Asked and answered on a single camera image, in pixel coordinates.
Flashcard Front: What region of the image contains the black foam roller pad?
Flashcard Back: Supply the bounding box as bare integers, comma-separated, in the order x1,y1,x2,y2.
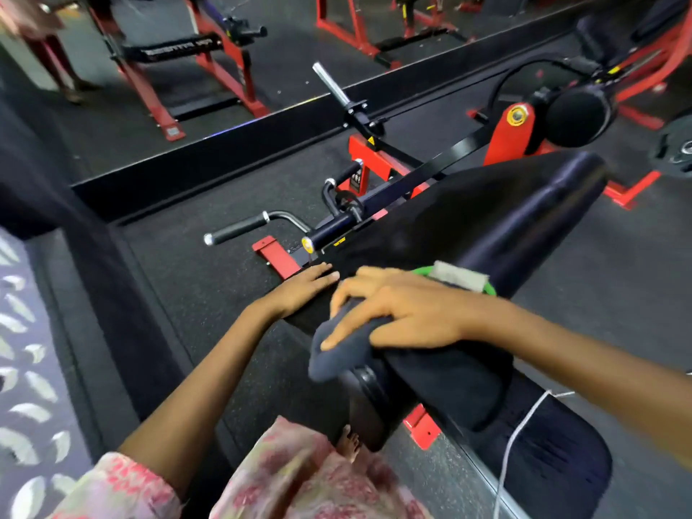
543,83,615,150

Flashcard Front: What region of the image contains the black rubber handle grip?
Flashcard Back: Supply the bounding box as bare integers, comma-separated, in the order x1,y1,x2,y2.
204,212,271,247

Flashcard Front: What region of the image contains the green strap with white patch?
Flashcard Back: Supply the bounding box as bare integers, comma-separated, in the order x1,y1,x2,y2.
410,260,497,298

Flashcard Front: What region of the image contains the chrome weight peg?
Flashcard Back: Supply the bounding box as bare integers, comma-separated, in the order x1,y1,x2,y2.
312,62,352,109

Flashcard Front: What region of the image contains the grey leaf-patterned mat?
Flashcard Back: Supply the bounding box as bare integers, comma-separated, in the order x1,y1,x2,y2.
0,228,95,519

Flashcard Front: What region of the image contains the person's right forearm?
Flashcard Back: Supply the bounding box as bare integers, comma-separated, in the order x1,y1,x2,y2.
469,297,692,472

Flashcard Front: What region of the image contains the red frame gym machine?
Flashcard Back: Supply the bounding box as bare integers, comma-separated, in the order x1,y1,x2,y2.
573,0,692,131

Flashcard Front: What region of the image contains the black weight plate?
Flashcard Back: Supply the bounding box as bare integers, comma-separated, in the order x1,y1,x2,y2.
647,114,692,180

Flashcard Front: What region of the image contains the pink floral garment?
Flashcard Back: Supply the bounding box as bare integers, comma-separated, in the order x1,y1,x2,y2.
50,416,434,519

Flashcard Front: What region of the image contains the person's right hand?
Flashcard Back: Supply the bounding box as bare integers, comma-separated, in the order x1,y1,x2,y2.
320,266,481,352

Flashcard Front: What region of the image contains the person's left hand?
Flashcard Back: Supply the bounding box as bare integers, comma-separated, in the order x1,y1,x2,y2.
262,263,341,320

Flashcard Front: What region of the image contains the person's foot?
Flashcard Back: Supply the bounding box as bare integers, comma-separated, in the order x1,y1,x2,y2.
336,425,361,463

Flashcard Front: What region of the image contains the black padded machine bench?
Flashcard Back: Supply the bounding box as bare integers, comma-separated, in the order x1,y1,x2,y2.
285,151,614,519

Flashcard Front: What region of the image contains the red and black gym machine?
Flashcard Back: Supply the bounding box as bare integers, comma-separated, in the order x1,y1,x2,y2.
204,58,665,452

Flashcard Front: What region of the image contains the wall mirror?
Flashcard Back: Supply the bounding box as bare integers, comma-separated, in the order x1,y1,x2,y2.
0,0,617,184

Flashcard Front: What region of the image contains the person's left forearm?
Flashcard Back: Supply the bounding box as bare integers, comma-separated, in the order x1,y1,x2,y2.
117,298,278,484

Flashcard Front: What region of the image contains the dark grey cleaning cloth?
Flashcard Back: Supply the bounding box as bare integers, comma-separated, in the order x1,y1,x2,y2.
307,298,396,384

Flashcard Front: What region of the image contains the white cable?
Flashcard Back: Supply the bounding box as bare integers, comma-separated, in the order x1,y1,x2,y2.
492,389,575,519

